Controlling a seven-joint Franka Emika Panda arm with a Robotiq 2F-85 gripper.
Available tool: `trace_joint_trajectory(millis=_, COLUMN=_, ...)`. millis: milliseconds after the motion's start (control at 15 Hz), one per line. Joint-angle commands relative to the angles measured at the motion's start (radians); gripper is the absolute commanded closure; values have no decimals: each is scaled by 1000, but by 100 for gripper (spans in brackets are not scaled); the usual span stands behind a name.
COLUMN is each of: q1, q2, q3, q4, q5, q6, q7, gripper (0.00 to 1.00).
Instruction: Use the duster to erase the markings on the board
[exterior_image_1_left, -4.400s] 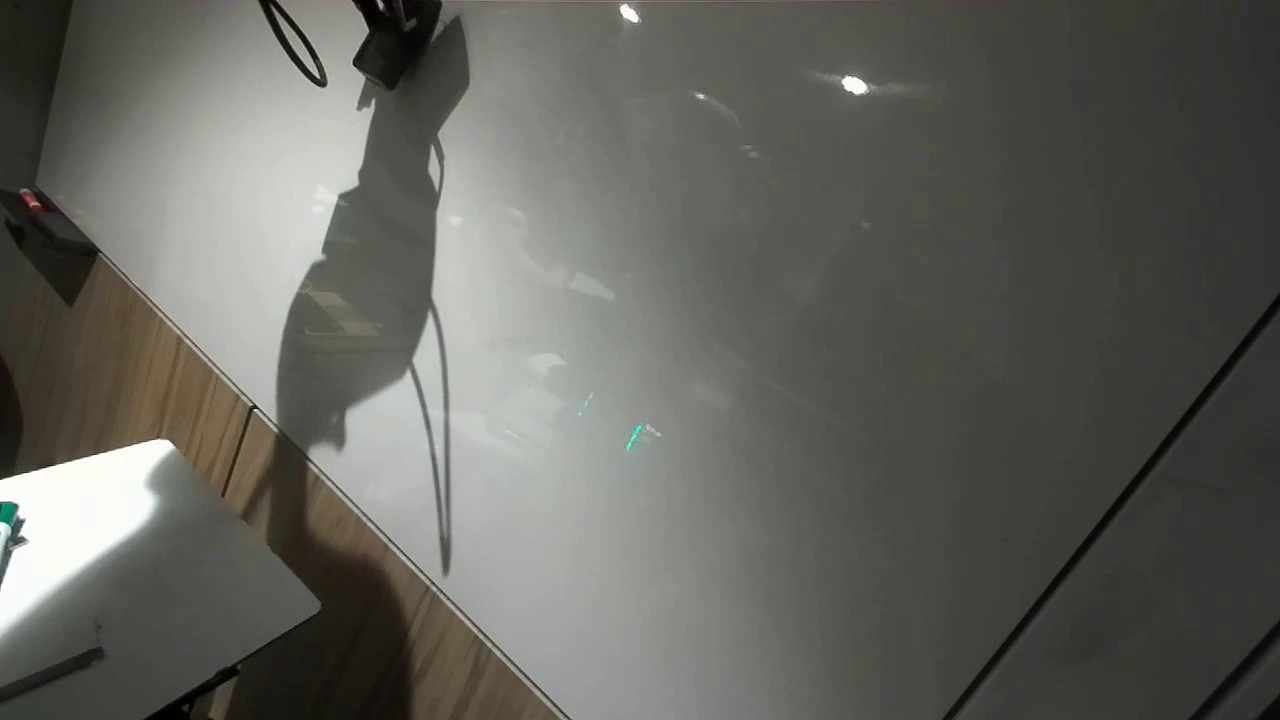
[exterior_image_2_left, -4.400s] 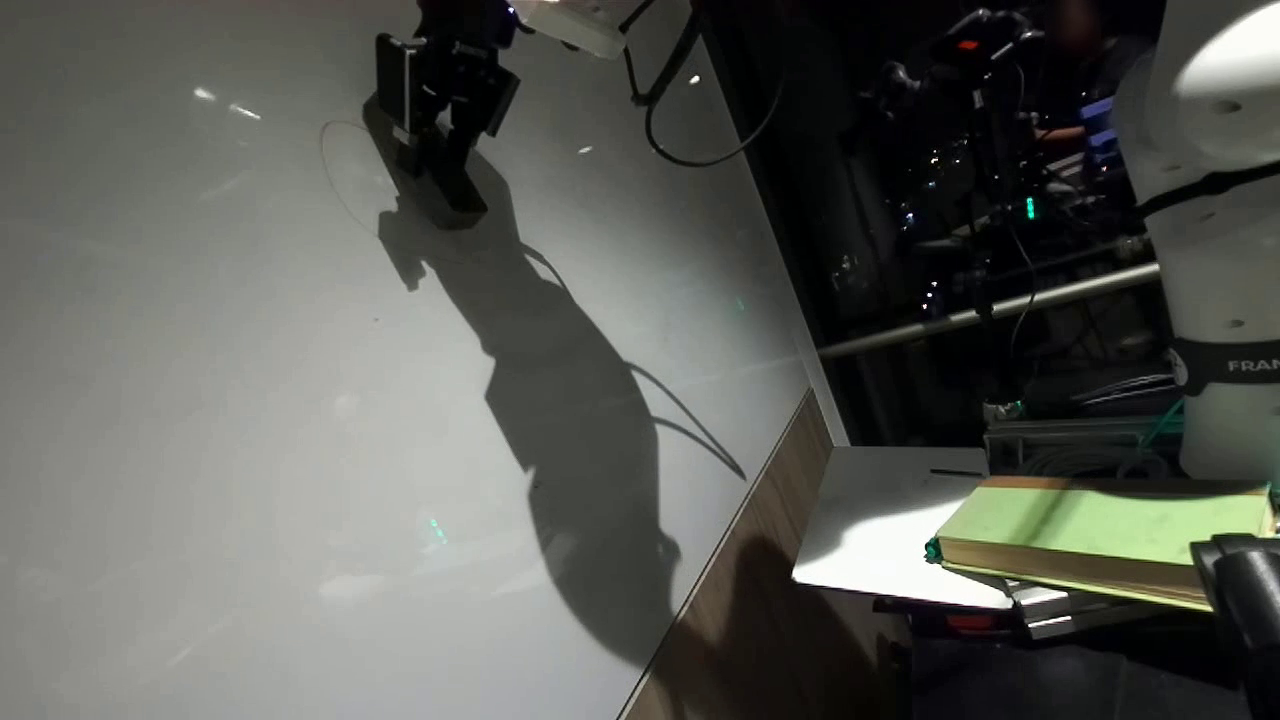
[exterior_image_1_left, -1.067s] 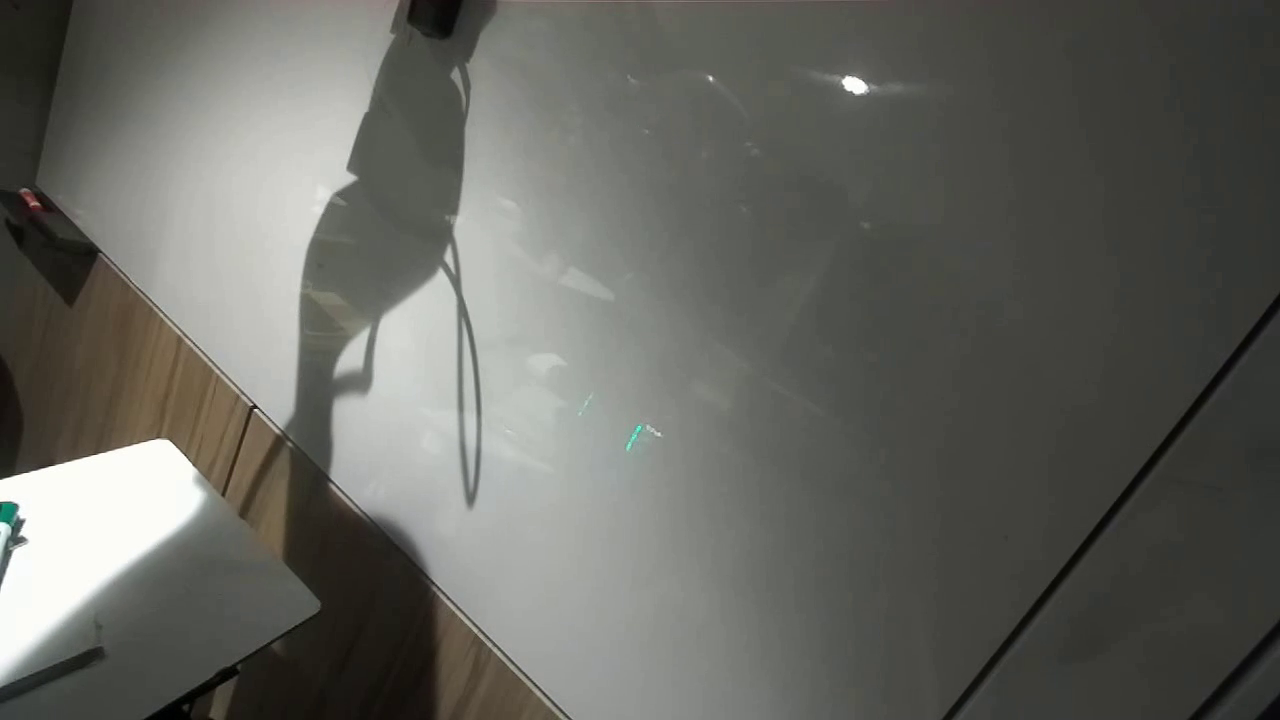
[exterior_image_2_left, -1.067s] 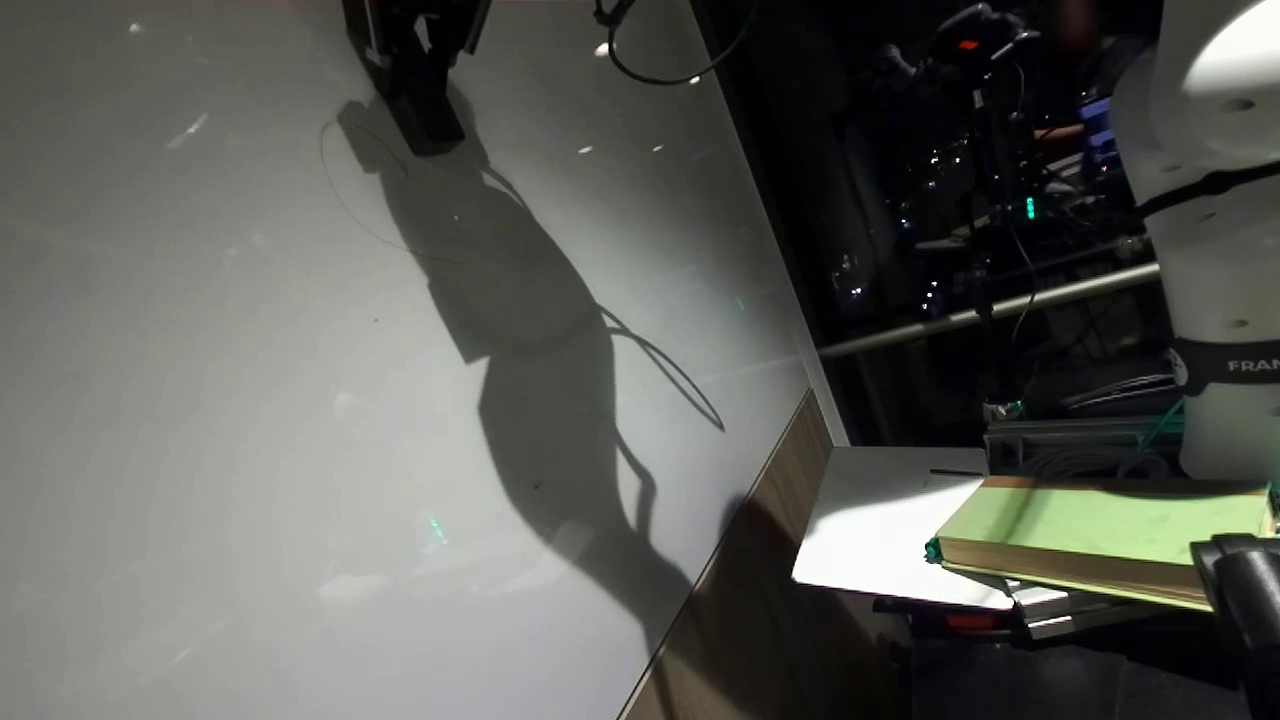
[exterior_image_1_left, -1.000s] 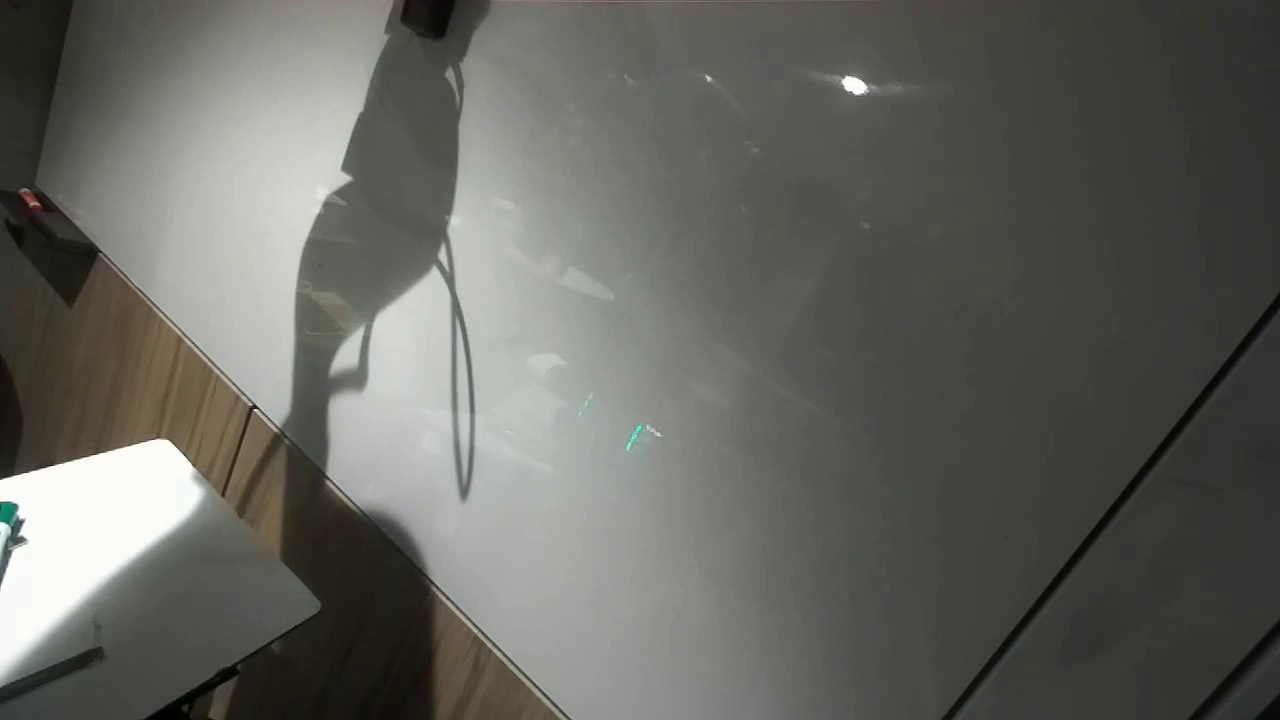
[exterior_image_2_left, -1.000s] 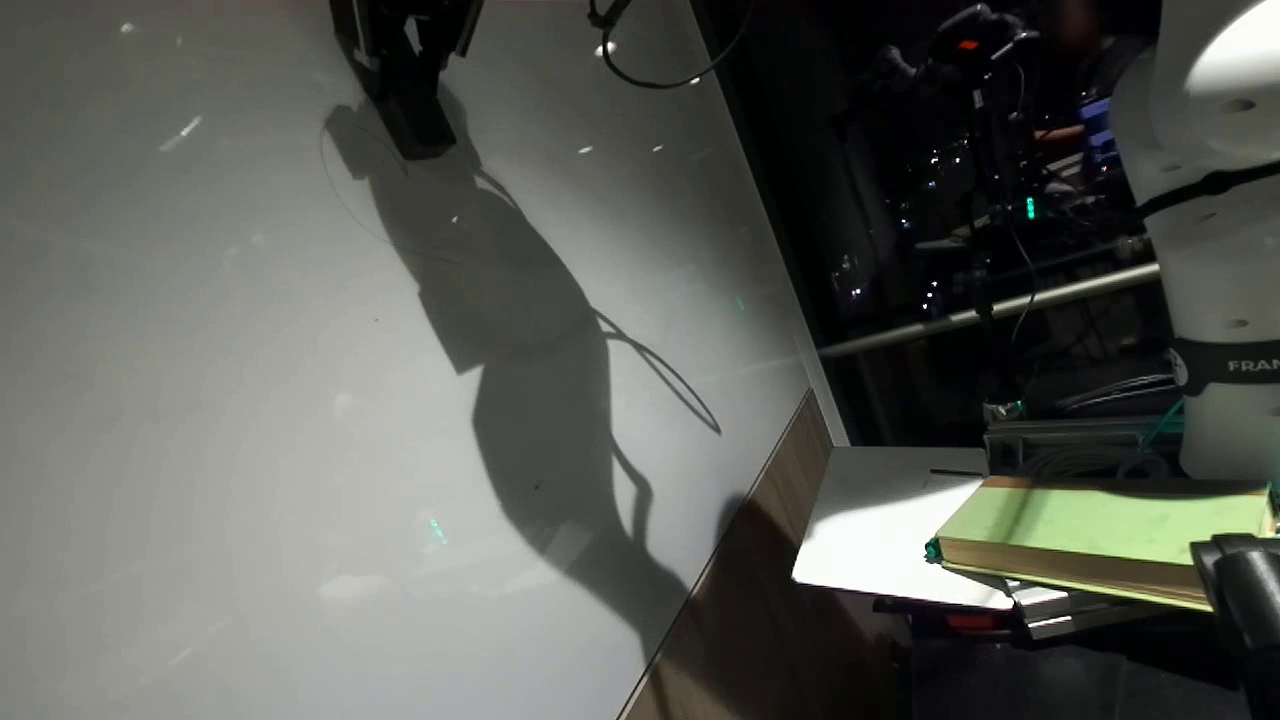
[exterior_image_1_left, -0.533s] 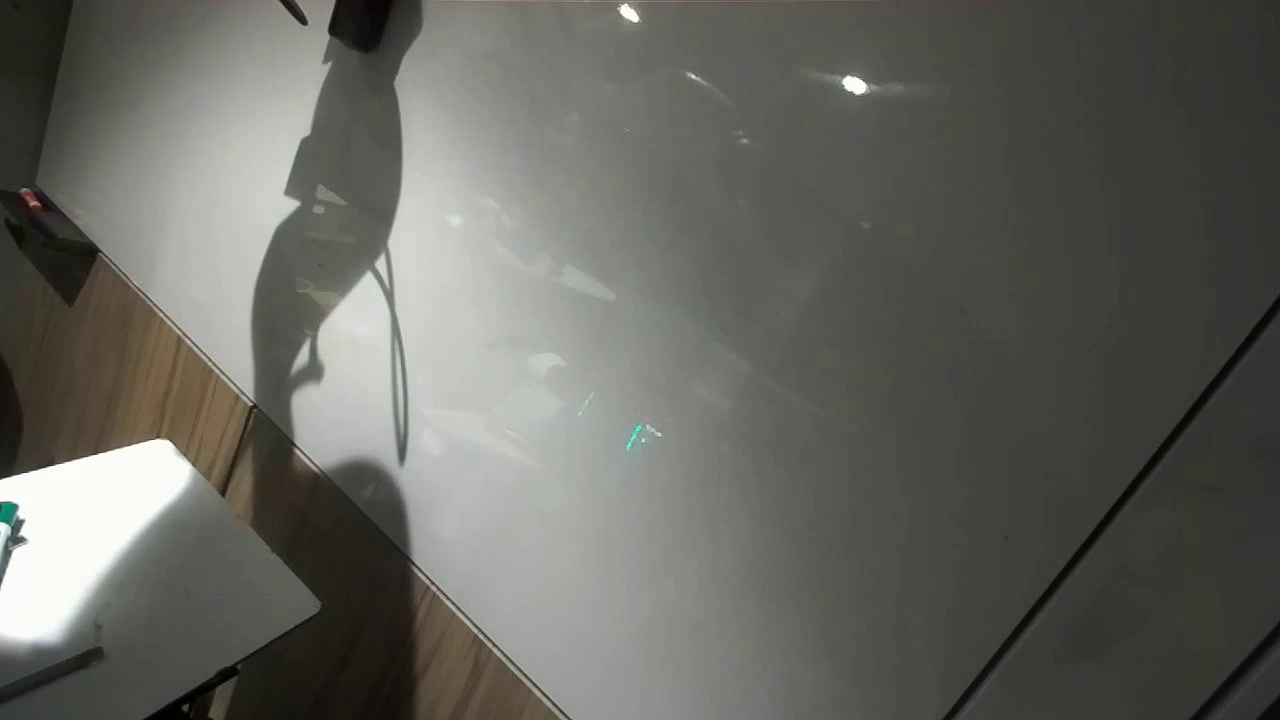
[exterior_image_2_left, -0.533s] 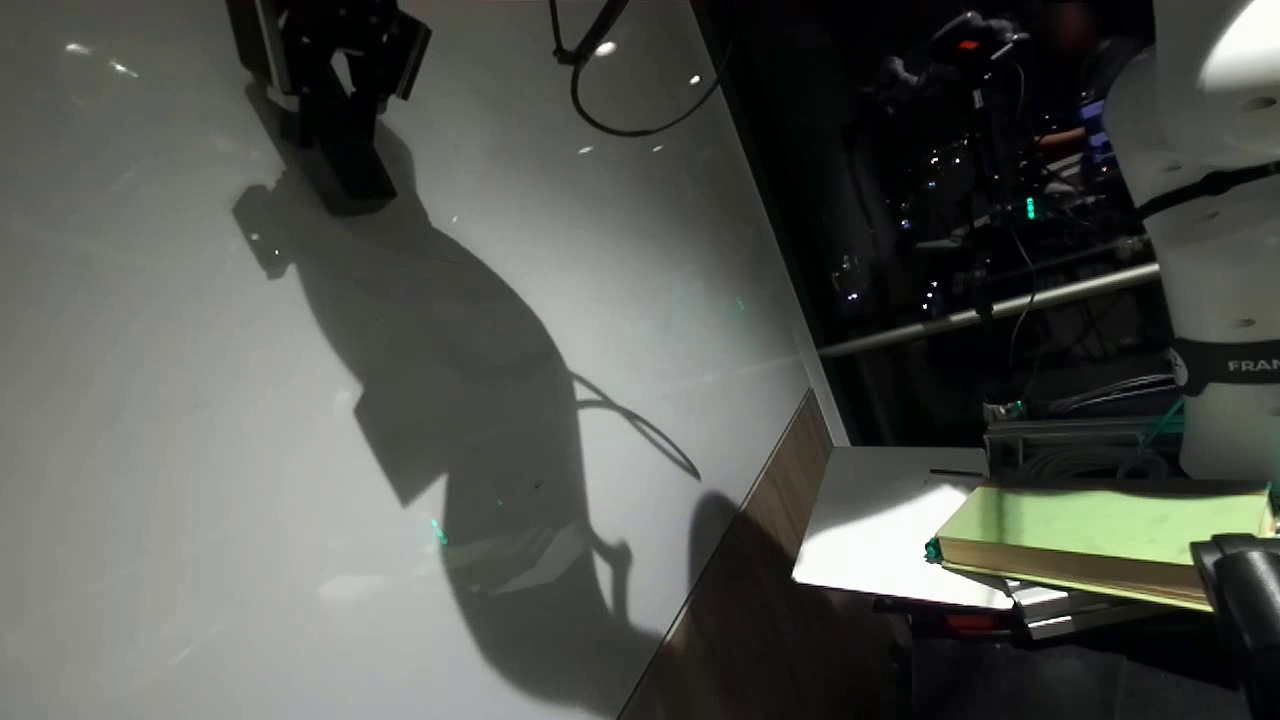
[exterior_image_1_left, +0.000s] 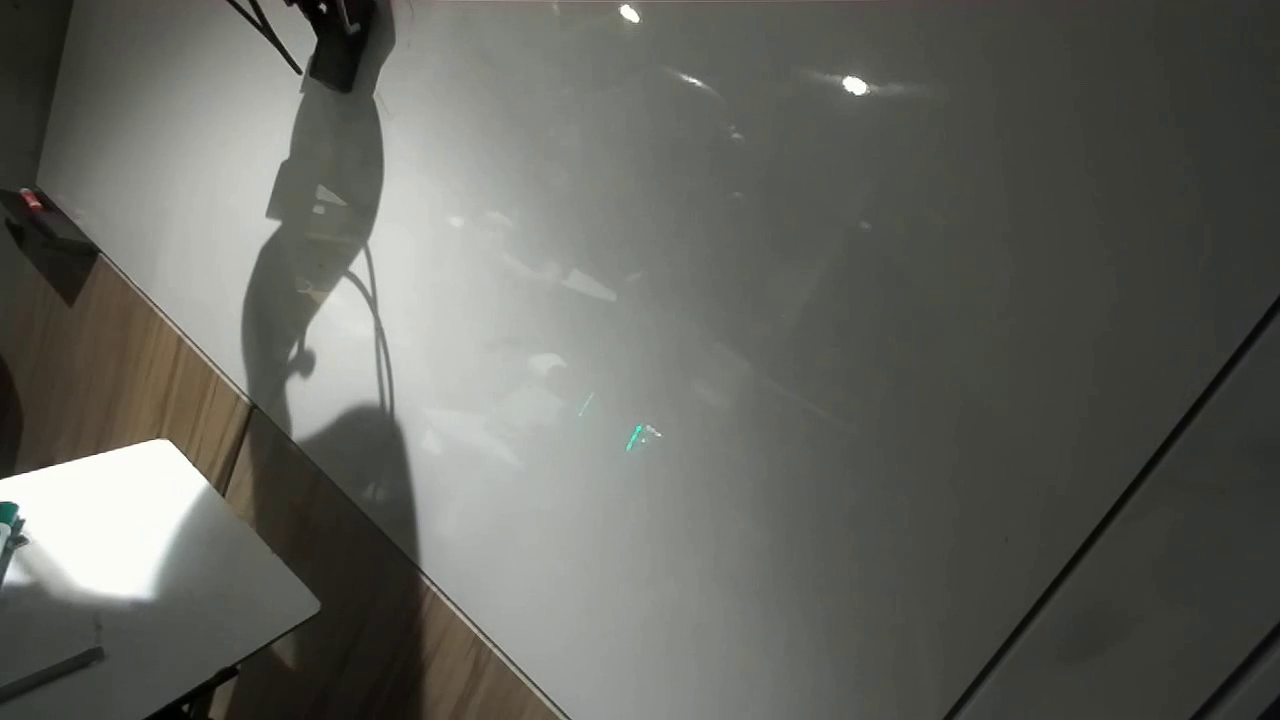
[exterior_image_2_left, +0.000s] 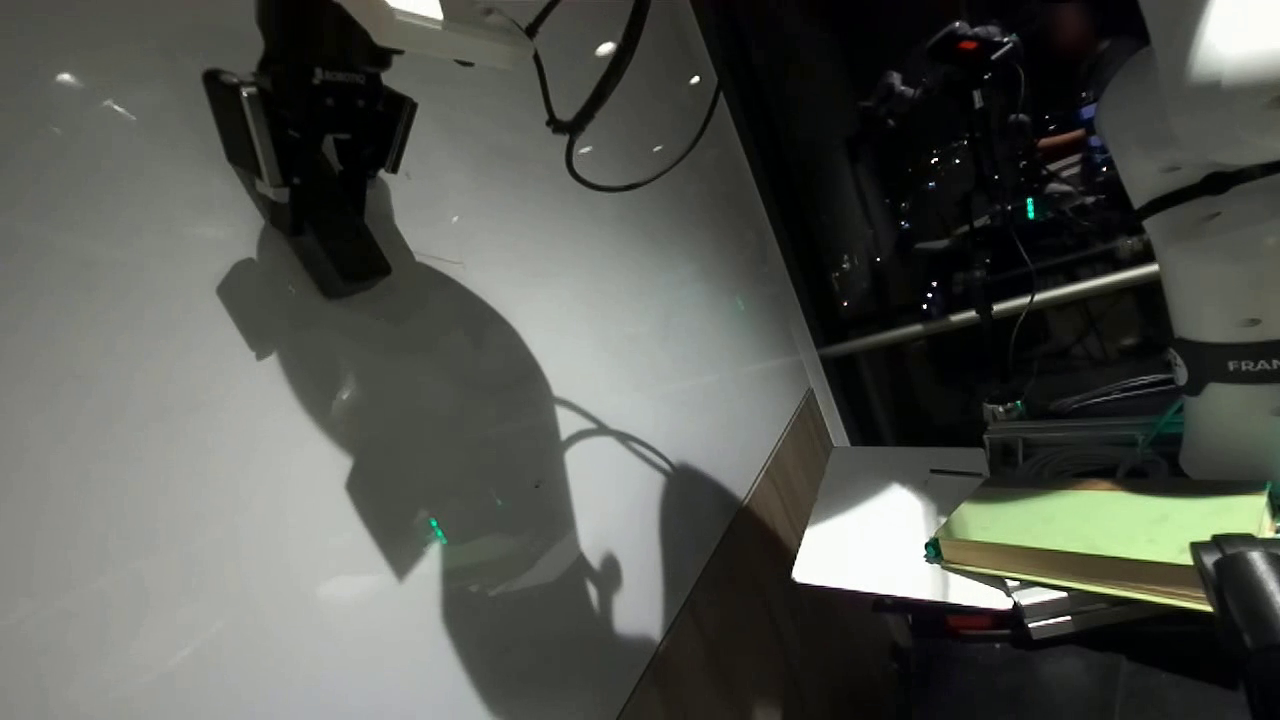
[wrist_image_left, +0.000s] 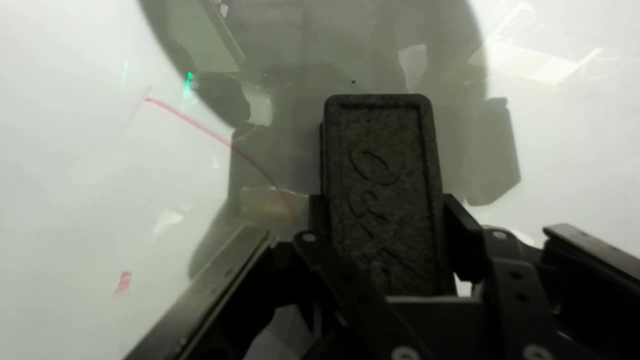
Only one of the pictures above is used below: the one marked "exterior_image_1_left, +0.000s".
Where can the black marker pen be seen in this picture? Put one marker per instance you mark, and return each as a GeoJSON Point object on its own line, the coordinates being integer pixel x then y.
{"type": "Point", "coordinates": [44, 672]}

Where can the large white whiteboard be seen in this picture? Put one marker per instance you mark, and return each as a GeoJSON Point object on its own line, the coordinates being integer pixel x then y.
{"type": "Point", "coordinates": [746, 375]}

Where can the red capped marker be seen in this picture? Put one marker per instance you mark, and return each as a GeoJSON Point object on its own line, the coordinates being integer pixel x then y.
{"type": "Point", "coordinates": [29, 203]}

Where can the green marker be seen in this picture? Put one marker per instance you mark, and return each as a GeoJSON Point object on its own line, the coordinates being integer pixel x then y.
{"type": "Point", "coordinates": [8, 532]}

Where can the black felt board duster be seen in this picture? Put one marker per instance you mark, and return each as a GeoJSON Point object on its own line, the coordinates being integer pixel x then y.
{"type": "Point", "coordinates": [344, 63]}

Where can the small white table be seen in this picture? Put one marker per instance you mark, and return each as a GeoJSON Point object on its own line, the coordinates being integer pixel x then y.
{"type": "Point", "coordinates": [135, 575]}

